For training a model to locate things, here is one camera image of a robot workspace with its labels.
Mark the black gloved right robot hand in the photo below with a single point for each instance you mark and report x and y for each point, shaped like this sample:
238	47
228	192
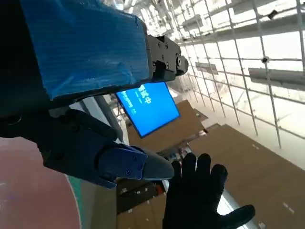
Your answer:
193	198

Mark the pink bowl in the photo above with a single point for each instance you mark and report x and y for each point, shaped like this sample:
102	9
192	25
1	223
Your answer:
31	190

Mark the blue screen monitor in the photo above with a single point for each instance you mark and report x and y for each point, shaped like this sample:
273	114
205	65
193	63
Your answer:
150	109

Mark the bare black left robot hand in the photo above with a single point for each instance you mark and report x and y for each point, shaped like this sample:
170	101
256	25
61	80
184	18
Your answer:
78	47

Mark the green cutting mat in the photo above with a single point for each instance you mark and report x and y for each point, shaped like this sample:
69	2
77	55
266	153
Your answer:
77	200

